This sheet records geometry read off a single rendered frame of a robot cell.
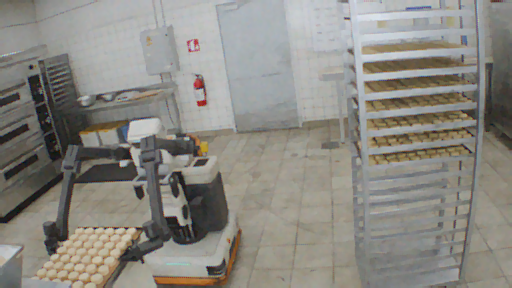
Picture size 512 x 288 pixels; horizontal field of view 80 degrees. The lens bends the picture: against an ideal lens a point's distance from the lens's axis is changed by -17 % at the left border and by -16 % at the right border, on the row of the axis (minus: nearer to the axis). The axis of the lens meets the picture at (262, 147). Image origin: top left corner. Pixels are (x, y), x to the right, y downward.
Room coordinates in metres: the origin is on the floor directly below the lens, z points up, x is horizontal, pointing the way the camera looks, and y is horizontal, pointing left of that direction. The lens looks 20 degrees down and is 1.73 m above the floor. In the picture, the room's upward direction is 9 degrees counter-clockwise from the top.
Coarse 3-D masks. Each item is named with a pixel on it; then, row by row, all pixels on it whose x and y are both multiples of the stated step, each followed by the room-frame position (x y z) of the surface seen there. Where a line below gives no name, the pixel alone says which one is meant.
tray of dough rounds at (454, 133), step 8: (456, 128) 1.67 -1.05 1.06; (464, 128) 1.67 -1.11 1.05; (376, 136) 1.74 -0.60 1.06; (384, 136) 1.76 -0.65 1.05; (392, 136) 1.71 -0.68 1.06; (400, 136) 1.69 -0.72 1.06; (408, 136) 1.70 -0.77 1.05; (416, 136) 1.65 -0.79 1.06; (424, 136) 1.63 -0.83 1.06; (432, 136) 1.63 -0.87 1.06; (440, 136) 1.63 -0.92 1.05; (448, 136) 1.58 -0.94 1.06; (456, 136) 1.56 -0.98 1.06; (464, 136) 1.55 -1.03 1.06; (472, 136) 1.57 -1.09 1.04; (368, 144) 1.67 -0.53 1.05; (376, 144) 1.63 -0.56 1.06; (384, 144) 1.62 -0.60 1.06; (392, 144) 1.60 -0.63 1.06; (400, 144) 1.61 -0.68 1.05
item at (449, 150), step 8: (360, 144) 1.90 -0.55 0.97; (392, 152) 1.72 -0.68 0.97; (400, 152) 1.69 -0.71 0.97; (408, 152) 1.67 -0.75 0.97; (416, 152) 1.68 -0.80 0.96; (424, 152) 1.63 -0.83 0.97; (432, 152) 1.62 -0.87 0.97; (440, 152) 1.62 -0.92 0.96; (448, 152) 1.62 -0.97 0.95; (456, 152) 1.56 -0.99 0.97; (464, 152) 1.55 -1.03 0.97; (376, 160) 1.68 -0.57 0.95; (384, 160) 1.62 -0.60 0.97; (392, 160) 1.61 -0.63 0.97; (400, 160) 1.61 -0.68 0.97; (408, 160) 1.59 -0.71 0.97
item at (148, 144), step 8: (152, 136) 1.64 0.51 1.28; (144, 144) 1.62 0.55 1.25; (152, 144) 1.61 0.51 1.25; (160, 144) 1.71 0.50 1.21; (168, 144) 1.81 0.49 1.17; (176, 144) 1.91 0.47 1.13; (184, 144) 1.97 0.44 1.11; (144, 152) 1.59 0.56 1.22; (152, 152) 1.58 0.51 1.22; (168, 152) 1.94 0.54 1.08; (144, 160) 1.58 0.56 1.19; (152, 160) 1.58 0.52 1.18
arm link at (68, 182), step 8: (64, 168) 1.66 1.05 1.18; (80, 168) 1.68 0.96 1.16; (64, 176) 1.63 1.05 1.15; (72, 176) 1.64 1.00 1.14; (64, 184) 1.60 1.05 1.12; (72, 184) 1.63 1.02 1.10; (64, 192) 1.58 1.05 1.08; (72, 192) 1.61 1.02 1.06; (64, 200) 1.55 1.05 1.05; (64, 208) 1.53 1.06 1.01; (64, 216) 1.52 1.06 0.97; (56, 224) 1.49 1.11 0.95; (64, 224) 1.49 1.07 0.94; (64, 232) 1.47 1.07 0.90
